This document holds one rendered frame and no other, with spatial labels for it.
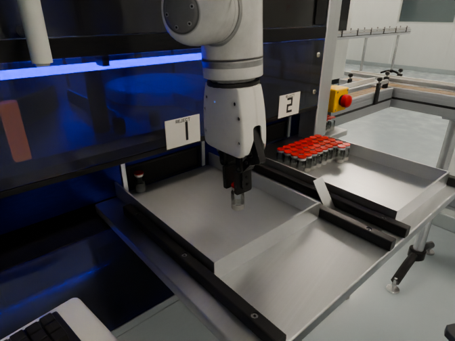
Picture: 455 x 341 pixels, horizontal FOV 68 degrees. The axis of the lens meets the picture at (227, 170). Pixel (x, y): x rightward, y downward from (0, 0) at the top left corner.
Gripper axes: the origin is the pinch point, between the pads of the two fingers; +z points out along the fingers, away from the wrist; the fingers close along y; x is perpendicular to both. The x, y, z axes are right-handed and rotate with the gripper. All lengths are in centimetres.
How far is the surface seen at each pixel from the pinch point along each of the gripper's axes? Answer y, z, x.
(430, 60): -329, 91, 816
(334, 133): -26, 14, 61
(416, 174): 6, 14, 51
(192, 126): -20.9, -3.0, 4.7
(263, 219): -2.1, 12.3, 7.6
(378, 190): 4.5, 13.5, 36.1
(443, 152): -17, 36, 129
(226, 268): 5.4, 11.1, -6.9
